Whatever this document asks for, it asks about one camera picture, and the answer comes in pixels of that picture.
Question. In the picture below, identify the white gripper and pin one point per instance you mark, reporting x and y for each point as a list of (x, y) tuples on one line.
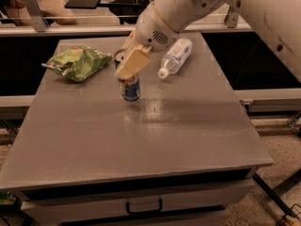
[(150, 30)]

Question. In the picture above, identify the grey drawer cabinet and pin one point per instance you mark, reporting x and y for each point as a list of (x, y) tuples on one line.
[(83, 151)]

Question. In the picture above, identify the metal railing post left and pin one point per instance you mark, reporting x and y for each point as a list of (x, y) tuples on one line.
[(38, 21)]

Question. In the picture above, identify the red bull can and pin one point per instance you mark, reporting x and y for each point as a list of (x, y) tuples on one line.
[(129, 88)]

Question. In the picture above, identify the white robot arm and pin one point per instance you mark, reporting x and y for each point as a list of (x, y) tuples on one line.
[(276, 22)]

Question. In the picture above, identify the clear plastic water bottle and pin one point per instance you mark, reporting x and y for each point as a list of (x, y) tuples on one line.
[(174, 58)]

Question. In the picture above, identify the metal railing post right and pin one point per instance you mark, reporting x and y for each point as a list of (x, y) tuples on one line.
[(231, 18)]

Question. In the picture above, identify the green chip bag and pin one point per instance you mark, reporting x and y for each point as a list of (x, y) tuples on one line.
[(78, 63)]

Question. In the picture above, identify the black desk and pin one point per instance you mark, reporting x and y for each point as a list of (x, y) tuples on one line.
[(107, 12)]

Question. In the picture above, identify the person in beige clothes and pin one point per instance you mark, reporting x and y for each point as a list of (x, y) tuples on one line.
[(22, 12)]

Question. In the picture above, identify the black drawer handle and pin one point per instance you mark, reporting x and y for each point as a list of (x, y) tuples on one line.
[(139, 208)]

